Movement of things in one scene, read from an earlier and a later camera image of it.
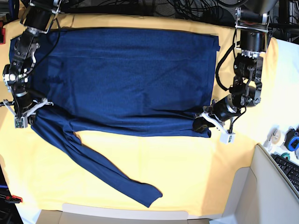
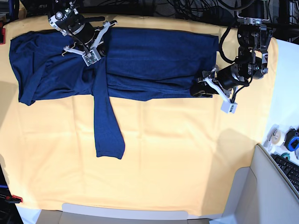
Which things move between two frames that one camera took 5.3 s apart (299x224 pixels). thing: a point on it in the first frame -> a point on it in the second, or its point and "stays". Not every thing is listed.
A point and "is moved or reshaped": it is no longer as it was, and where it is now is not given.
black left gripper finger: [37, 94] -> [95, 18]
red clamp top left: [3, 34] stays
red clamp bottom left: [14, 199] stays
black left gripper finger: [31, 119] -> [102, 49]
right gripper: [217, 111] -> [202, 89]
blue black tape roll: [291, 139] stays
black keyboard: [291, 170] stays
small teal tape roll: [286, 154] stays
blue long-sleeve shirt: [122, 80] is moved or reshaped
